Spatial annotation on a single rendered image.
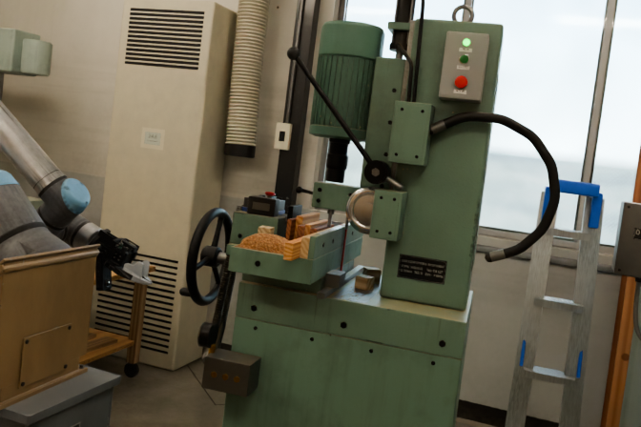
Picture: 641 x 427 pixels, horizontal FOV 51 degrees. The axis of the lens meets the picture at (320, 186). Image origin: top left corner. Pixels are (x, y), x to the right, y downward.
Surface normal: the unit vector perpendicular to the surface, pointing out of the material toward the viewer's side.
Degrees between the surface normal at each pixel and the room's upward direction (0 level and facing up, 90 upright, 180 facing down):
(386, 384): 90
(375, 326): 90
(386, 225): 90
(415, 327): 90
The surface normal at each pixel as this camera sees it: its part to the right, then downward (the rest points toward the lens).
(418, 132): -0.25, 0.02
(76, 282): 0.95, 0.13
